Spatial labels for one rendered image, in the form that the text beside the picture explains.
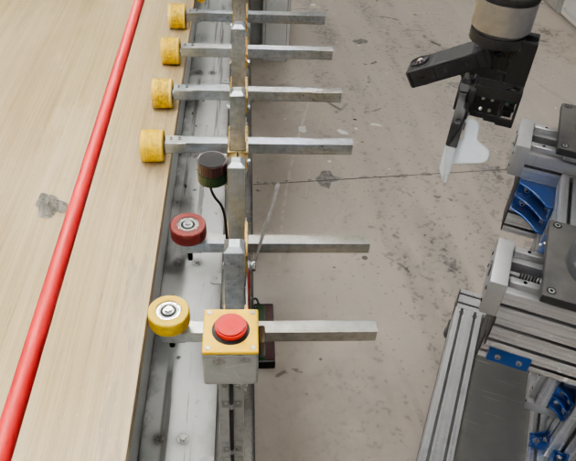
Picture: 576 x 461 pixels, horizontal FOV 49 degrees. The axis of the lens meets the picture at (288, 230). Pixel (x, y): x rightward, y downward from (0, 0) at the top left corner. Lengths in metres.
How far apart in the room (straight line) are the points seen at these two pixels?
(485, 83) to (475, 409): 1.33
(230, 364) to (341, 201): 2.17
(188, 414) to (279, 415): 0.76
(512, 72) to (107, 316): 0.84
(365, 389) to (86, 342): 1.24
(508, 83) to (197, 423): 0.95
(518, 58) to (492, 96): 0.06
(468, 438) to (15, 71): 1.71
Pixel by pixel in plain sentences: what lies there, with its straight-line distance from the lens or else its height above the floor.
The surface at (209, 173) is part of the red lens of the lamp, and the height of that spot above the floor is 1.10.
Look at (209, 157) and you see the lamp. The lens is 1.27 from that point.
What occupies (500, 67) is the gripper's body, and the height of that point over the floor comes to 1.47.
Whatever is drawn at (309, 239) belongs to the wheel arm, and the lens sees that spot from 1.46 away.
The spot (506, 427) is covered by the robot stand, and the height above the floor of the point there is 0.21.
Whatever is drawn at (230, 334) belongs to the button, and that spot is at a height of 1.23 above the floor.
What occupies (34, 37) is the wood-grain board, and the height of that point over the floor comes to 0.90.
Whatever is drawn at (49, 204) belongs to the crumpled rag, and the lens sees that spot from 1.52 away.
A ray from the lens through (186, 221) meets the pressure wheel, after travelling 1.43.
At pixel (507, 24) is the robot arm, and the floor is 1.54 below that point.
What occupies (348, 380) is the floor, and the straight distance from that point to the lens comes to 2.27.
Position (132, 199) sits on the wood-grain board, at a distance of 1.52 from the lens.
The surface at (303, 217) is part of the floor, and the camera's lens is 2.83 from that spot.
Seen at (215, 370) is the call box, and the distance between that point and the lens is 0.83.
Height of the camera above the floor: 1.86
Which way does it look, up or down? 42 degrees down
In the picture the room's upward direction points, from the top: 4 degrees clockwise
